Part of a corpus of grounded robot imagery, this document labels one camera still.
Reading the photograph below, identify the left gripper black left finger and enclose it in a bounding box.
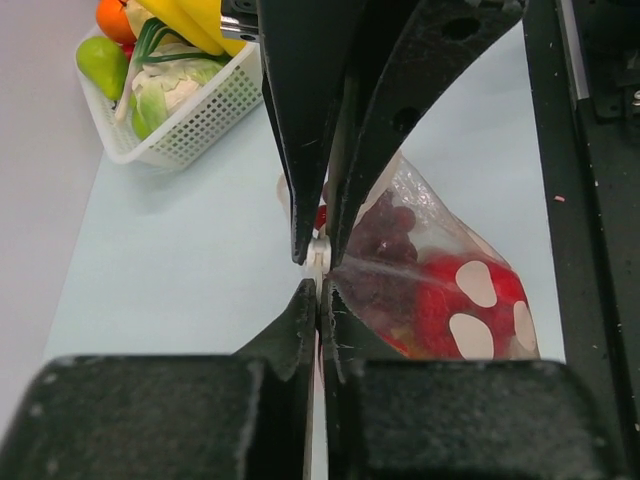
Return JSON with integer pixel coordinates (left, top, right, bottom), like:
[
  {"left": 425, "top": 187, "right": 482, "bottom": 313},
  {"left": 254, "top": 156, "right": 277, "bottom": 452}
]
[{"left": 1, "top": 279, "right": 317, "bottom": 479}]

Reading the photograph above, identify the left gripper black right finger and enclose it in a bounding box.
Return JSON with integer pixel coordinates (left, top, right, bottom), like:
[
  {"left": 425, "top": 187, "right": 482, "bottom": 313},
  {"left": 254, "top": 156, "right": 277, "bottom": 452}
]
[{"left": 320, "top": 282, "right": 634, "bottom": 479}]

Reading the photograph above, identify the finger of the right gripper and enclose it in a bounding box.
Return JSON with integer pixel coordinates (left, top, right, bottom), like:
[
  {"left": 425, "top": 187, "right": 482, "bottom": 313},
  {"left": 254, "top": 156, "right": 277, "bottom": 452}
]
[
  {"left": 257, "top": 1, "right": 366, "bottom": 265},
  {"left": 326, "top": 1, "right": 525, "bottom": 265}
]

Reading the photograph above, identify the clear zip top bag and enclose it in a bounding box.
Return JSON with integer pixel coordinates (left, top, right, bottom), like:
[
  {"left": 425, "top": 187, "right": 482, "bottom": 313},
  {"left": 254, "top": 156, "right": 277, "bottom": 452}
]
[{"left": 276, "top": 149, "right": 541, "bottom": 480}]

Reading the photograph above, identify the dark purple grape bunch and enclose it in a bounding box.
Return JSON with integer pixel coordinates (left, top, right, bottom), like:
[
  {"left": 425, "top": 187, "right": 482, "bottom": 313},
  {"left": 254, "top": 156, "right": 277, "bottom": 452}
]
[{"left": 329, "top": 188, "right": 419, "bottom": 328}]

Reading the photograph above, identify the white plastic food basket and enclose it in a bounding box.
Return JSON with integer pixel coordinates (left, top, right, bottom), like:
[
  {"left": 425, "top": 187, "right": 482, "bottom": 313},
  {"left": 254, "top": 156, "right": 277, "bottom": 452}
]
[{"left": 77, "top": 43, "right": 263, "bottom": 170}]

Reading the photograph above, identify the yellow banana bunch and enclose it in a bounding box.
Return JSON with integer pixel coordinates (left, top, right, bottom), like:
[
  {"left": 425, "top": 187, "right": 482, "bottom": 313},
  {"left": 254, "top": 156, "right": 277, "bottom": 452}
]
[{"left": 139, "top": 0, "right": 246, "bottom": 57}]

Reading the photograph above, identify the white cauliflower toy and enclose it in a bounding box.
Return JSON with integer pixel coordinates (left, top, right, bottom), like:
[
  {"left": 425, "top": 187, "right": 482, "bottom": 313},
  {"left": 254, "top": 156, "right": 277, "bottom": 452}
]
[{"left": 115, "top": 41, "right": 228, "bottom": 133}]

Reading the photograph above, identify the orange tangerine toy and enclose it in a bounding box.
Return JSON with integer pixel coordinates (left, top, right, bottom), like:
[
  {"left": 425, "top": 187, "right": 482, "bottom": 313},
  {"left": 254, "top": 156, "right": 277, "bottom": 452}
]
[{"left": 95, "top": 0, "right": 136, "bottom": 45}]

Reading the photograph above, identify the green pear toy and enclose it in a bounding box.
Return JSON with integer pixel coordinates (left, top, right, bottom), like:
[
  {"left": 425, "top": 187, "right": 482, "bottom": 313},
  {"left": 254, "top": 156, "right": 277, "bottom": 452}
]
[{"left": 76, "top": 36, "right": 129, "bottom": 101}]

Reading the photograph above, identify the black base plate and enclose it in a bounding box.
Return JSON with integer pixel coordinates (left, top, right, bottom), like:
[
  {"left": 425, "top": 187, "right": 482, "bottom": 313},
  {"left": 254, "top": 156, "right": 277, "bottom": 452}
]
[{"left": 523, "top": 1, "right": 639, "bottom": 478}]

